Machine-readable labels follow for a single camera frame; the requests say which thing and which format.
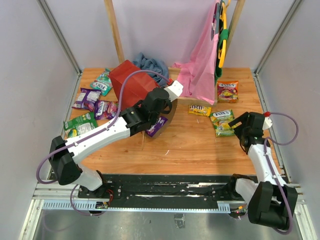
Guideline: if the blue crumpled cloth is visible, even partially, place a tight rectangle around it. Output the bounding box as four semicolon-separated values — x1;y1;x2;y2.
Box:
132;52;169;87

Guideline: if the yellow hanger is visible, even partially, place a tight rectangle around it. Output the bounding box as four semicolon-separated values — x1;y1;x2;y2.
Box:
216;0;229;69

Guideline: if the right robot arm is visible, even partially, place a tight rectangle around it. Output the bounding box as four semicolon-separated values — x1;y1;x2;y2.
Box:
226;111;298;235

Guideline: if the yellow M&M's packet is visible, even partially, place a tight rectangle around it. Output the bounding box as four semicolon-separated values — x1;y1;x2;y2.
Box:
188;104;212;117

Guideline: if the green snack packet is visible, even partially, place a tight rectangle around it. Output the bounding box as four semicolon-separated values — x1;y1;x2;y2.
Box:
63;112;98;138

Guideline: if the grey hanger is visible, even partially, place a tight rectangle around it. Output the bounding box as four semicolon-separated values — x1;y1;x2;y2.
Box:
211;0;222;39

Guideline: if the green hanger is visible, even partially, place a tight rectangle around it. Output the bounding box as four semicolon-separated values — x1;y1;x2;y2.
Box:
214;29;229;80

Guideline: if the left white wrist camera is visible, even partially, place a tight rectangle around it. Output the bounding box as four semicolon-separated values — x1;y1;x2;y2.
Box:
164;80;184;102

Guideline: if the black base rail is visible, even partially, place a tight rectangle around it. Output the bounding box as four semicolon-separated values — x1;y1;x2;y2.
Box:
77;174;244;212

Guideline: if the purple Fox's berries bag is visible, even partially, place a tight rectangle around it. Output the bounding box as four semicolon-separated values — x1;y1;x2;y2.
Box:
94;100;119;120

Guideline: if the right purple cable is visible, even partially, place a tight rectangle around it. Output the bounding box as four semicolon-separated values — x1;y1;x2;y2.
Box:
262;111;300;235

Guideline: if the brown red paper bag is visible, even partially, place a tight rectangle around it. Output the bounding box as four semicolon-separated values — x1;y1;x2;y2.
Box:
106;60;178;144

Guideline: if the orange Fox's fruits bag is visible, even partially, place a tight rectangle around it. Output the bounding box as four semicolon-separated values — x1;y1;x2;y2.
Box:
217;81;239;103

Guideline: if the green Fox's candy bag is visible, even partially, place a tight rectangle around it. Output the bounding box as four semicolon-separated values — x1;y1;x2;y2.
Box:
90;68;113;97

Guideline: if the green yellow Fox's bag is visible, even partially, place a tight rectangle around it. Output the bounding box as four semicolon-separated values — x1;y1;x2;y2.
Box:
209;109;235;138

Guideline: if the purple white snack packet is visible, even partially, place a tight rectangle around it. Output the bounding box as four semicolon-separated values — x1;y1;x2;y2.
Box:
145;116;168;138

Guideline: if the pink shirt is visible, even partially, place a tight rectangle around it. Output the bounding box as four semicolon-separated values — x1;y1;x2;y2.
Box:
173;0;219;105

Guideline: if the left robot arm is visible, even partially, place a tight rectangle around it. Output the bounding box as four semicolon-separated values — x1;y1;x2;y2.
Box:
48;87;177;198

